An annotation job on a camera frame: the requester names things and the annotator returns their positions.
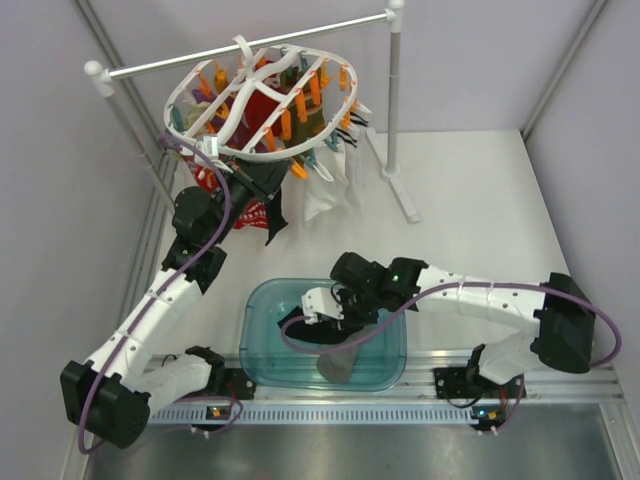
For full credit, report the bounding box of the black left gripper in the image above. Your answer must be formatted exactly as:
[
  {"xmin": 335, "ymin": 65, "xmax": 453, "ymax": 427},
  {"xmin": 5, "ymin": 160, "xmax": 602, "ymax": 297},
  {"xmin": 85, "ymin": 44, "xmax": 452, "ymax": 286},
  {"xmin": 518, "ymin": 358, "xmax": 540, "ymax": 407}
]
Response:
[{"xmin": 208, "ymin": 154, "xmax": 291, "ymax": 245}]

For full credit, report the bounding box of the white oval clip hanger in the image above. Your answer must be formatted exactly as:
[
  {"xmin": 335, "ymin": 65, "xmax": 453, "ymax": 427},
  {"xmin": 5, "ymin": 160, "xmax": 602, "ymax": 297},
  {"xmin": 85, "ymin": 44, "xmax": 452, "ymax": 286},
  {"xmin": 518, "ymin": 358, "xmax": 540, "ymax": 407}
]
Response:
[{"xmin": 163, "ymin": 37, "xmax": 359, "ymax": 163}]

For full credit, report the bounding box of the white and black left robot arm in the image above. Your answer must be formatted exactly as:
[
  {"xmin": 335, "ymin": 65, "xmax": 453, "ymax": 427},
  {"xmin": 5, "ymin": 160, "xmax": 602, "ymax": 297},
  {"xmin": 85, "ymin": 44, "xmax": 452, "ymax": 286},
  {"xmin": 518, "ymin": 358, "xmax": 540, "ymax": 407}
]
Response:
[{"xmin": 60, "ymin": 160, "xmax": 290, "ymax": 454}]

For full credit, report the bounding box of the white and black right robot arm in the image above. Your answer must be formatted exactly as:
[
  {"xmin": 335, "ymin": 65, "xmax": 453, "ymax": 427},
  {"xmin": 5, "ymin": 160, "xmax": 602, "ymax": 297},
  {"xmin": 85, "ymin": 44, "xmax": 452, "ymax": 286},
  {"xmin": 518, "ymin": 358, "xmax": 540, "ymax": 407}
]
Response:
[{"xmin": 330, "ymin": 252, "xmax": 596, "ymax": 399}]

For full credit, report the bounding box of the red patterned sock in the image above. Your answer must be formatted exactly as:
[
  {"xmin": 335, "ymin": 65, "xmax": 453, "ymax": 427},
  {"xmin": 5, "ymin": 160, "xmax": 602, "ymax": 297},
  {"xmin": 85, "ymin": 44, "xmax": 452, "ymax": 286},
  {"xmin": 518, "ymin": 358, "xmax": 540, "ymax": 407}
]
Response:
[{"xmin": 233, "ymin": 201, "xmax": 268, "ymax": 230}]

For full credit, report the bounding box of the olive green sock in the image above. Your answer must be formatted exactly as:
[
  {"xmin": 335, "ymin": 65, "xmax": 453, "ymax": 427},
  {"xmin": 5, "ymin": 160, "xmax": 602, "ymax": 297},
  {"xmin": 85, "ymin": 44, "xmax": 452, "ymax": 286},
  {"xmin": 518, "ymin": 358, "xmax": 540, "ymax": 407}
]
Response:
[{"xmin": 274, "ymin": 67, "xmax": 326, "ymax": 149}]

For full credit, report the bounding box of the grey sock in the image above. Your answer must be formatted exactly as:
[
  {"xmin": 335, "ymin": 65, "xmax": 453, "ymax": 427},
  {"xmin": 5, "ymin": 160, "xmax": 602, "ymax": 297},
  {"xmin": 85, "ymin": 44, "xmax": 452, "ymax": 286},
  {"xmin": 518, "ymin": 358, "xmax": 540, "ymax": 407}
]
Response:
[{"xmin": 316, "ymin": 342, "xmax": 366, "ymax": 384}]

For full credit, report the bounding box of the white black striped sock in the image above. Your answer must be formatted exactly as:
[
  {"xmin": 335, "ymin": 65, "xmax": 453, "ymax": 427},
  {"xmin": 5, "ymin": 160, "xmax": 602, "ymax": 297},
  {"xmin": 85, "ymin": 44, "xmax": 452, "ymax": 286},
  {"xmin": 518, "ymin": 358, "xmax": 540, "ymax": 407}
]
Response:
[{"xmin": 335, "ymin": 102, "xmax": 373, "ymax": 148}]

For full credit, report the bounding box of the teal transparent plastic tub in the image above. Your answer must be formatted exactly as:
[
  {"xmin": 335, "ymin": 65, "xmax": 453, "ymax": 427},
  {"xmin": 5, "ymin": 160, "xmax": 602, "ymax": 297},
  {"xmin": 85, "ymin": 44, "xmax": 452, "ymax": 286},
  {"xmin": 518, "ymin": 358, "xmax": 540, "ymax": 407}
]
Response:
[{"xmin": 239, "ymin": 278, "xmax": 407, "ymax": 392}]

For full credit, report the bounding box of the white drying rack stand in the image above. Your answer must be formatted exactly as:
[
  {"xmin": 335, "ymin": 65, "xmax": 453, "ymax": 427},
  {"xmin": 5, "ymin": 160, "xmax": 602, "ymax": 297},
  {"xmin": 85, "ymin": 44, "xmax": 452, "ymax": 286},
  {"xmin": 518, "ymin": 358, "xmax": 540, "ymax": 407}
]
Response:
[{"xmin": 84, "ymin": 1, "xmax": 420, "ymax": 223}]

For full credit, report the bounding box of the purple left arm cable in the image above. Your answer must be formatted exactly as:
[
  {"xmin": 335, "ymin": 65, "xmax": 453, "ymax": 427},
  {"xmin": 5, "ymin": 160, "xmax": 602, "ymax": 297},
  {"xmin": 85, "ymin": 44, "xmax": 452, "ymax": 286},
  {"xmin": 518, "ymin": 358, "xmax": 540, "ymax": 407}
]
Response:
[{"xmin": 78, "ymin": 132, "xmax": 246, "ymax": 455}]

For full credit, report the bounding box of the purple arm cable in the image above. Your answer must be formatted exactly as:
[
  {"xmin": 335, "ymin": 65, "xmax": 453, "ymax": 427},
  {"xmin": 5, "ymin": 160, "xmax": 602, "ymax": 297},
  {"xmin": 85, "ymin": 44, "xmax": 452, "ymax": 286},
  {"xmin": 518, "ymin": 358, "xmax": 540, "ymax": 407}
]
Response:
[
  {"xmin": 280, "ymin": 282, "xmax": 624, "ymax": 436},
  {"xmin": 78, "ymin": 132, "xmax": 246, "ymax": 455}
]

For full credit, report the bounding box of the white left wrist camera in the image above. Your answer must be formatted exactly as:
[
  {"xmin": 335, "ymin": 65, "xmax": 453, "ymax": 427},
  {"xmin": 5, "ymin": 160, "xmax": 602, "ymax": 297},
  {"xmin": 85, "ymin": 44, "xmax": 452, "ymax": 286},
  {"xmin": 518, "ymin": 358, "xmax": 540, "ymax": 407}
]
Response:
[{"xmin": 196, "ymin": 134, "xmax": 219, "ymax": 161}]

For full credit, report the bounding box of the aluminium mounting rail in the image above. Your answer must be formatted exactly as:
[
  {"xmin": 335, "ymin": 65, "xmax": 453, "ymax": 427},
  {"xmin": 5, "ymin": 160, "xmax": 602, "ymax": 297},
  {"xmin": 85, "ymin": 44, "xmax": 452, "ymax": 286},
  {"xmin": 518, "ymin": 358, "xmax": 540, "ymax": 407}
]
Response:
[{"xmin": 149, "ymin": 350, "xmax": 624, "ymax": 426}]

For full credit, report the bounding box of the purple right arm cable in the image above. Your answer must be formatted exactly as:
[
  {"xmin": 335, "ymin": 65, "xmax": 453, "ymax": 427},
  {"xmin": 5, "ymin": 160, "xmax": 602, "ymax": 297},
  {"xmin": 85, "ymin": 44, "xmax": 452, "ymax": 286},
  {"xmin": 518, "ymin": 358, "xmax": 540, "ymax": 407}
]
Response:
[{"xmin": 280, "ymin": 282, "xmax": 624, "ymax": 436}]

